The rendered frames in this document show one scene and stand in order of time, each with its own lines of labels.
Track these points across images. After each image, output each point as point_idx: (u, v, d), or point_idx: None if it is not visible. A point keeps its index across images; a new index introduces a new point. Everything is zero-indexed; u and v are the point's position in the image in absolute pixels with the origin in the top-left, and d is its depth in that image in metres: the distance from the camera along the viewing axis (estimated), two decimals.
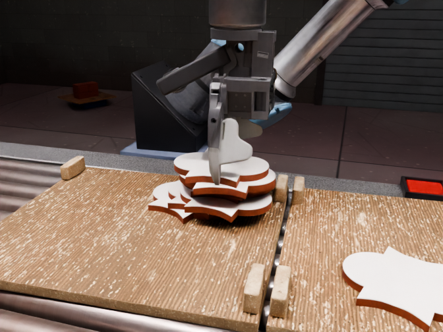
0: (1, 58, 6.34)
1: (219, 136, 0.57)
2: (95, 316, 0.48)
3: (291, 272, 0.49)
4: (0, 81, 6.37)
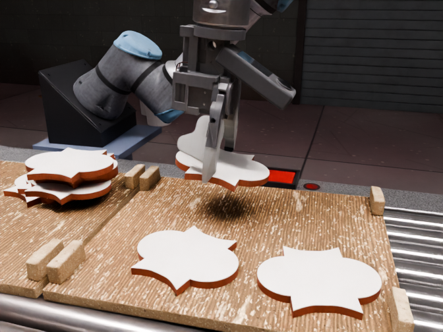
0: None
1: None
2: None
3: (84, 246, 0.55)
4: None
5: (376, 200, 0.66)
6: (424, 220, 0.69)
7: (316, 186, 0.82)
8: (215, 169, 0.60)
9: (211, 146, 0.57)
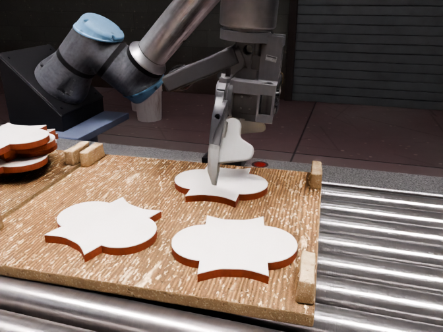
0: None
1: (221, 134, 0.56)
2: None
3: (0, 214, 0.54)
4: None
5: (312, 173, 0.64)
6: (365, 194, 0.68)
7: (265, 164, 0.81)
8: None
9: None
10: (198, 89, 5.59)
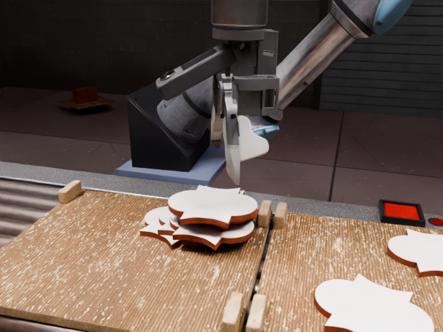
0: (1, 62, 6.39)
1: (238, 133, 0.57)
2: None
3: (266, 300, 0.54)
4: (0, 85, 6.42)
5: None
6: None
7: (442, 221, 0.81)
8: (211, 140, 0.69)
9: None
10: None
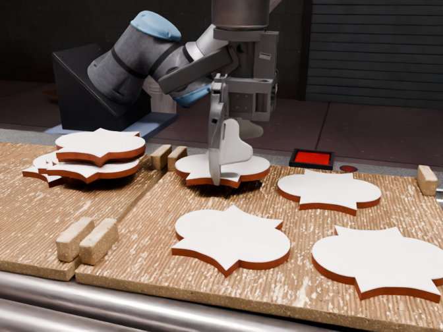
0: None
1: (220, 137, 0.57)
2: None
3: (117, 224, 0.50)
4: None
5: (428, 179, 0.61)
6: None
7: (353, 168, 0.77)
8: None
9: None
10: None
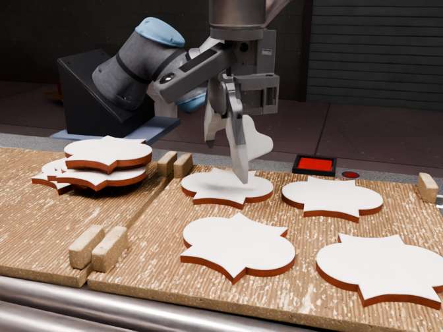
0: None
1: (244, 132, 0.57)
2: None
3: (126, 232, 0.51)
4: None
5: (428, 186, 0.62)
6: None
7: (355, 174, 0.78)
8: (206, 141, 0.69)
9: (207, 115, 0.68)
10: None
